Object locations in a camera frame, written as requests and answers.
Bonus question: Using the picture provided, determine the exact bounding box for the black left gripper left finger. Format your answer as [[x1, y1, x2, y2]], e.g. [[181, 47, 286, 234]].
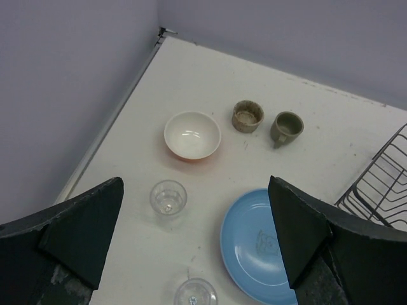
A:
[[1, 177, 124, 304]]

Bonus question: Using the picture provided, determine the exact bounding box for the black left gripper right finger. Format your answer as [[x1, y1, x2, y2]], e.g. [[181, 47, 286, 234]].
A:
[[268, 177, 406, 304]]

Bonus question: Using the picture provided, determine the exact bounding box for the blue plate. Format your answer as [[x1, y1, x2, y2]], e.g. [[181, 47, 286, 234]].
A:
[[219, 189, 298, 304]]

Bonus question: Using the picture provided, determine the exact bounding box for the clear glass cup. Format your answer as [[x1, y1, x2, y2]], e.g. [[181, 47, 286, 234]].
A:
[[149, 179, 188, 216], [173, 278, 218, 305]]

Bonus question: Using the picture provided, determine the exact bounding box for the grey-green cup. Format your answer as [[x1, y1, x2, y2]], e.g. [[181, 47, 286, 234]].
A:
[[270, 111, 304, 149]]

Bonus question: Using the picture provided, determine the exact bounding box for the beige speckled cup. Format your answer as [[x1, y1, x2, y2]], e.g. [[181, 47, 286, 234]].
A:
[[231, 100, 265, 133]]

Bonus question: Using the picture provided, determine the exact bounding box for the orange bowl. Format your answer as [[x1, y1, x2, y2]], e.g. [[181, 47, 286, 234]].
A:
[[163, 111, 222, 161]]

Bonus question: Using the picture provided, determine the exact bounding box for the black wire dish rack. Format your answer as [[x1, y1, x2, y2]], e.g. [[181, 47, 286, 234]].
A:
[[335, 125, 407, 231]]

